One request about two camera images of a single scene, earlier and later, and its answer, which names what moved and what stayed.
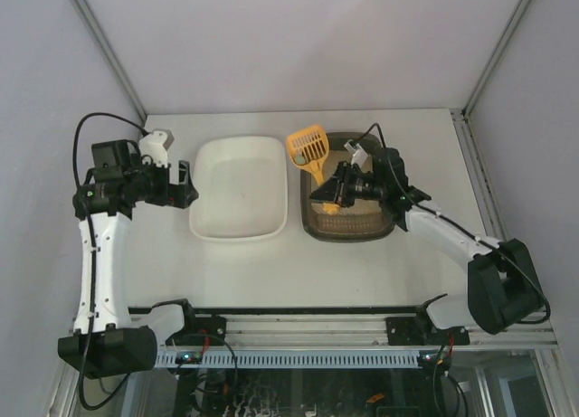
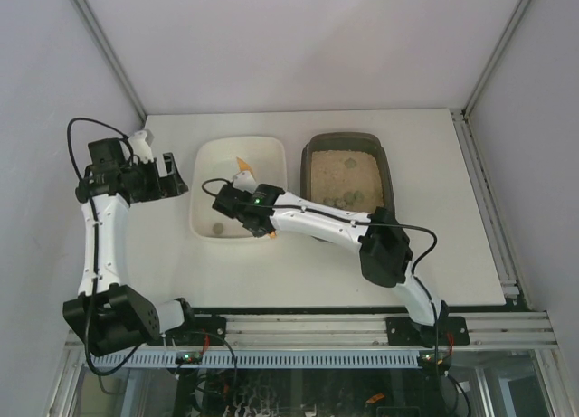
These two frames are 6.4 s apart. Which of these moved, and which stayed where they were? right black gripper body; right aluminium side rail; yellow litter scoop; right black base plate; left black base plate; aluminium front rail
Moved: right black gripper body; yellow litter scoop
Stayed: left black base plate; right black base plate; right aluminium side rail; aluminium front rail
